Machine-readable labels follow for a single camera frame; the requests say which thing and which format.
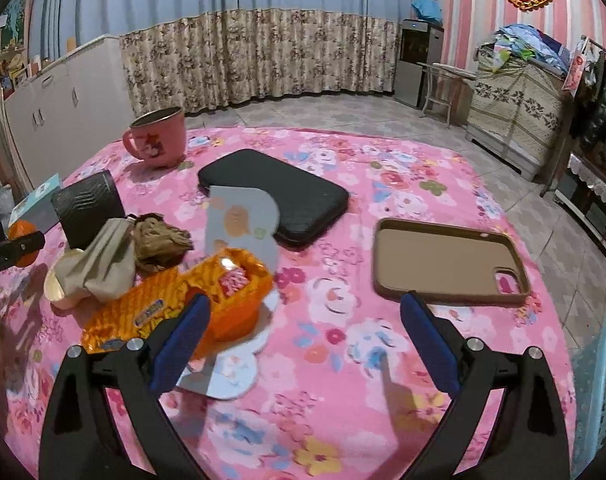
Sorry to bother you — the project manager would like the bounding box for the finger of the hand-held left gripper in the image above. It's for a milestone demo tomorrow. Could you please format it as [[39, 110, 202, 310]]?
[[0, 230, 46, 273]]

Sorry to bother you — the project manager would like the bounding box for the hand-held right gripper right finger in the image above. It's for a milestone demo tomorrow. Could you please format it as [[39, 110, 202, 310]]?
[[400, 290, 571, 480]]

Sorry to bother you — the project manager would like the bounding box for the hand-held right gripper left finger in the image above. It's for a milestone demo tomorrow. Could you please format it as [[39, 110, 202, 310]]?
[[38, 292, 214, 480]]

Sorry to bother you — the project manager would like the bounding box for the cream round bowl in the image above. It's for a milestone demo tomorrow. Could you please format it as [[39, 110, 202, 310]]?
[[44, 250, 84, 308]]

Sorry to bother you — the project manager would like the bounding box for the orange snack wrapper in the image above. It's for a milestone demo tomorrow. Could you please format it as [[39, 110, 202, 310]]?
[[82, 247, 275, 356]]

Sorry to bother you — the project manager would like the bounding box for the black ribbed case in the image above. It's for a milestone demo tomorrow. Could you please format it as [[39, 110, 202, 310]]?
[[51, 170, 125, 251]]

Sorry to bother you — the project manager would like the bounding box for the beige cloth bag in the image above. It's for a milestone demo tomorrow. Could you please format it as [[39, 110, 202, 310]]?
[[58, 217, 136, 303]]

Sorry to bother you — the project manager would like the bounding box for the brown toy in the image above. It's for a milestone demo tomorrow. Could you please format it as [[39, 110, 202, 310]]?
[[133, 214, 195, 277]]

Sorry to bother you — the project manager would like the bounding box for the light blue card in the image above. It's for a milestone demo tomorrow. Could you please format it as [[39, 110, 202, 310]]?
[[175, 186, 282, 401]]

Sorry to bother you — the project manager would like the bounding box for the teal plastic basket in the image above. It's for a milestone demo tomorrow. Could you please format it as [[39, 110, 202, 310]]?
[[573, 302, 606, 480]]

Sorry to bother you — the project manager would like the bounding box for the white plastic bag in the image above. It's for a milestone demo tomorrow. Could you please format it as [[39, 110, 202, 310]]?
[[0, 185, 16, 231]]

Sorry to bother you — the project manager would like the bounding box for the teal tissue box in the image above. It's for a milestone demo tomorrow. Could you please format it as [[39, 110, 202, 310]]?
[[8, 173, 64, 231]]

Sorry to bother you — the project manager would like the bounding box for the pink floral tablecloth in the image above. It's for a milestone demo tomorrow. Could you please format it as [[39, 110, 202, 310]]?
[[0, 127, 576, 480]]

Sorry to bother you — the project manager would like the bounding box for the brown phone case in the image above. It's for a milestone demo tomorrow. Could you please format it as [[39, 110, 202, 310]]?
[[373, 217, 532, 307]]

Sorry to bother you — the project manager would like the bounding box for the white cabinet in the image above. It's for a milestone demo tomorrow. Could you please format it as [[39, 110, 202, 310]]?
[[3, 34, 134, 191]]

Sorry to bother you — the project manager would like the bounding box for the pink cartoon cup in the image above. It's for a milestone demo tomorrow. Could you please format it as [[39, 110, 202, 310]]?
[[122, 106, 188, 167]]

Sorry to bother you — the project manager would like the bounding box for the black leather pad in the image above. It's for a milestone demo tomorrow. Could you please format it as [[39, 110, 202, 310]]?
[[198, 149, 349, 247]]

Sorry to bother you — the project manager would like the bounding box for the low cabinet with lace cloth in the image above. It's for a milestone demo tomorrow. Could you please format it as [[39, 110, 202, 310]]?
[[553, 152, 606, 266]]

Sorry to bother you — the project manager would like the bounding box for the blue floral curtain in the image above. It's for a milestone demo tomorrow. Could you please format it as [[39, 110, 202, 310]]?
[[235, 0, 416, 98], [28, 0, 239, 111]]

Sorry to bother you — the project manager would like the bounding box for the floral covered cabinet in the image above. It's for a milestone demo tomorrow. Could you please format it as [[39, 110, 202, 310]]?
[[466, 45, 574, 181]]

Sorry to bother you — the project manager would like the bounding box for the grey water dispenser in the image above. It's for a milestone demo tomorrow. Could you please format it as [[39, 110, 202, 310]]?
[[393, 19, 445, 108]]

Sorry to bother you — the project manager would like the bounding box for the clothes rack with clothes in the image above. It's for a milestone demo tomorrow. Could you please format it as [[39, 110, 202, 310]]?
[[566, 35, 606, 161]]

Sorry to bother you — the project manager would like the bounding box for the pile of clothes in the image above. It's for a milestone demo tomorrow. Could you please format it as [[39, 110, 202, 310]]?
[[493, 22, 569, 73]]

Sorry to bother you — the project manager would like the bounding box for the blue bottle cover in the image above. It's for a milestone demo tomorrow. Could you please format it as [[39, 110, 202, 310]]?
[[410, 0, 444, 23]]

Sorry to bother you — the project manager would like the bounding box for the wall poster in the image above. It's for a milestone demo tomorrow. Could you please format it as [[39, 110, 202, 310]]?
[[0, 0, 31, 56]]

